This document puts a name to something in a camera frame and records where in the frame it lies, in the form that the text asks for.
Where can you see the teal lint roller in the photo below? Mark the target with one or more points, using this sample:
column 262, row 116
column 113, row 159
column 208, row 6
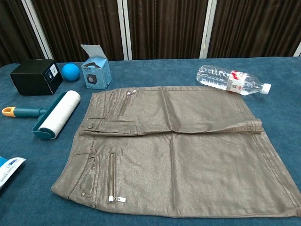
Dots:
column 60, row 113

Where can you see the blue felt table cover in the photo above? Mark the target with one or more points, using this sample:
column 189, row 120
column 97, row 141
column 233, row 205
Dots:
column 150, row 73

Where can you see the grey-brown folded shorts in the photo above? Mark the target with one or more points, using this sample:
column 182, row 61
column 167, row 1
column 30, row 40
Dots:
column 188, row 153

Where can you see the light blue speaker box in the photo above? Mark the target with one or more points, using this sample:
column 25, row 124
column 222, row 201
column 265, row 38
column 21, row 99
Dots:
column 96, row 75

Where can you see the clear plastic water bottle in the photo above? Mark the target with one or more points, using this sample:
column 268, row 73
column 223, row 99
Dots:
column 218, row 76

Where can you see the dark curtain partition panel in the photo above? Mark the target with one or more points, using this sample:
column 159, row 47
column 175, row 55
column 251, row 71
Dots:
column 164, row 28
column 254, row 28
column 11, row 30
column 82, row 26

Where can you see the blue ball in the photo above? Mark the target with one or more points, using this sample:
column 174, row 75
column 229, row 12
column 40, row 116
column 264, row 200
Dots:
column 71, row 72

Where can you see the black cardboard box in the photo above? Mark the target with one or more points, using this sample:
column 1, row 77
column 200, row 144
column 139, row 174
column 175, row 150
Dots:
column 30, row 77

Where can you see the white blue mask package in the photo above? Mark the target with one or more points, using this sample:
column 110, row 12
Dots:
column 9, row 169

